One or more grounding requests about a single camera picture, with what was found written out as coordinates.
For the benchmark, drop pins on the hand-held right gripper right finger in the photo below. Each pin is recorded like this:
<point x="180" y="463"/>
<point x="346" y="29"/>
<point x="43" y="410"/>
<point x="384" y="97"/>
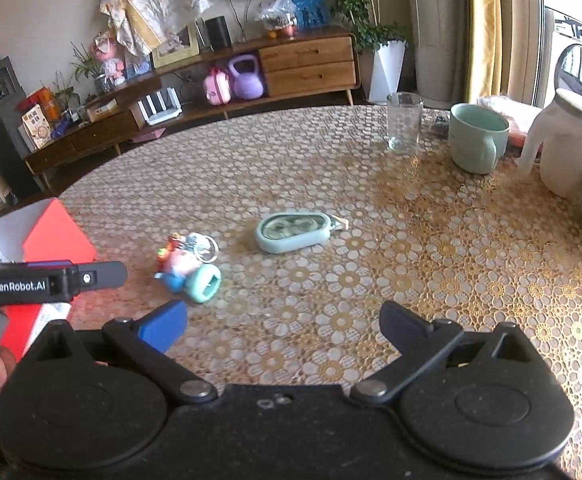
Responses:
<point x="403" y="322"/>

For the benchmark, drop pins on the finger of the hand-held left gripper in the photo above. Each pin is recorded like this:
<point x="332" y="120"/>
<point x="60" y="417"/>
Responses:
<point x="46" y="263"/>
<point x="103" y="275"/>

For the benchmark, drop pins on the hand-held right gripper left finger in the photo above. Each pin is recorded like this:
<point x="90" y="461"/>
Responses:
<point x="163" y="325"/>

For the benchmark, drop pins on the red cardboard box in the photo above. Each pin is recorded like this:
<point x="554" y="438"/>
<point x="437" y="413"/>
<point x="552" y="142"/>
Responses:
<point x="56" y="240"/>

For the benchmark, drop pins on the pink doll figure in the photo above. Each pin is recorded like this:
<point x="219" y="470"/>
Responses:
<point x="178" y="267"/>

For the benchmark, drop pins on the mint oval case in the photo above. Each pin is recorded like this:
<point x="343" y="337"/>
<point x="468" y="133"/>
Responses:
<point x="293" y="232"/>

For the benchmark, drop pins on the printed snack bag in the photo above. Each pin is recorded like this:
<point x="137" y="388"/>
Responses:
<point x="36" y="128"/>

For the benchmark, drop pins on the black water dispenser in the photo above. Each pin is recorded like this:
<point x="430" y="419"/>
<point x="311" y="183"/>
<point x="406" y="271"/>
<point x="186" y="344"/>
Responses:
<point x="1" y="125"/>

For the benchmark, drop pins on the flat pink object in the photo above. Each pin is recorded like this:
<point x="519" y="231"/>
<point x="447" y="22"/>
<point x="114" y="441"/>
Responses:
<point x="148" y="135"/>

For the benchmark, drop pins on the yellow and white box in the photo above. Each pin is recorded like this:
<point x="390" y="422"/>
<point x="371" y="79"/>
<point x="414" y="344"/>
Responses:
<point x="102" y="110"/>

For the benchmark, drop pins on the orange box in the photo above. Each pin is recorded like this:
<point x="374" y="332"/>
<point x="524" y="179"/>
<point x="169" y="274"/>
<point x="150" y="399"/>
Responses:
<point x="43" y="100"/>

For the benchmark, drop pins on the small potted plant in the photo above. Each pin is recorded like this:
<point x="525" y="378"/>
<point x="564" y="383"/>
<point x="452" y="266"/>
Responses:
<point x="93" y="67"/>
<point x="66" y="97"/>

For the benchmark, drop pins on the white router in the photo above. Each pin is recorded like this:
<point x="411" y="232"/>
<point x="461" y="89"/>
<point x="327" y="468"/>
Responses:
<point x="160" y="107"/>

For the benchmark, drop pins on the mint green mug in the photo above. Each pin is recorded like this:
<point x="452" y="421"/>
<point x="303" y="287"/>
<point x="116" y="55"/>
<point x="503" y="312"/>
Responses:
<point x="473" y="145"/>

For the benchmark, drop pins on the clear drinking glass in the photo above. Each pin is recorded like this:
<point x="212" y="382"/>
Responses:
<point x="405" y="122"/>

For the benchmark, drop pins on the small dark object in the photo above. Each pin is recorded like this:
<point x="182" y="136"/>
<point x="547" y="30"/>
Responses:
<point x="441" y="126"/>

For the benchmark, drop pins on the blue tissue box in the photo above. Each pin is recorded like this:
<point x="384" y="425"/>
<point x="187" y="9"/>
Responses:
<point x="138" y="66"/>

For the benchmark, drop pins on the pink plush doll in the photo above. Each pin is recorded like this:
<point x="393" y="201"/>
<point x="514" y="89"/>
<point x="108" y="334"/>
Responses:
<point x="108" y="60"/>

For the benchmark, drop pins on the pink toy suitcase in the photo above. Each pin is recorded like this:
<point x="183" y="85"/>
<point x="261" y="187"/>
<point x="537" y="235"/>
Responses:
<point x="217" y="87"/>

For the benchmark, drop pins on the crumpled plastic bag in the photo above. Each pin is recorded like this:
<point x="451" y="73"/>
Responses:
<point x="516" y="115"/>

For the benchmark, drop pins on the white kettle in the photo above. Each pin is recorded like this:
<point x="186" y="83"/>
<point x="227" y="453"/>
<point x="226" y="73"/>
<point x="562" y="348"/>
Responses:
<point x="566" y="150"/>

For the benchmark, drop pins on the purple kettlebell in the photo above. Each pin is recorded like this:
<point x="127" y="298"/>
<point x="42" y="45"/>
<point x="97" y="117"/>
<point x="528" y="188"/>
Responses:
<point x="246" y="80"/>

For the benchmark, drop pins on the tall plant in white pot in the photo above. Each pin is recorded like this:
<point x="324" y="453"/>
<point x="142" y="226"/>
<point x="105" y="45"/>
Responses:
<point x="388" y="75"/>

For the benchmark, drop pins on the black cylinder speaker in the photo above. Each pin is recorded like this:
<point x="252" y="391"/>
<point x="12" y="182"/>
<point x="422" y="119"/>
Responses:
<point x="218" y="33"/>

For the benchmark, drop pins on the wooden tv cabinet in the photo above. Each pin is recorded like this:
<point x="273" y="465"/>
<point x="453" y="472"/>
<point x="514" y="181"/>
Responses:
<point x="308" y="72"/>

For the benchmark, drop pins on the standing air conditioner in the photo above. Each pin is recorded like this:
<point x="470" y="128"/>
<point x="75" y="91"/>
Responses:
<point x="438" y="35"/>

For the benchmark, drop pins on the yellow curtain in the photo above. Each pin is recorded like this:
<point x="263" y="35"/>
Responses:
<point x="483" y="30"/>

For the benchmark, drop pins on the plastic bag of fruit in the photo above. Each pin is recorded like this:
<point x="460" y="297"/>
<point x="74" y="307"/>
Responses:
<point x="276" y="17"/>

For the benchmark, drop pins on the washing machine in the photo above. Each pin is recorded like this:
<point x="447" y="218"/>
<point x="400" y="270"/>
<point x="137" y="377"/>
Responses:
<point x="573" y="60"/>

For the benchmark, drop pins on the cream photo frame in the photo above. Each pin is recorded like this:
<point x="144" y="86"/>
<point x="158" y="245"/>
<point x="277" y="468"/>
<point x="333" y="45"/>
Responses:
<point x="175" y="50"/>

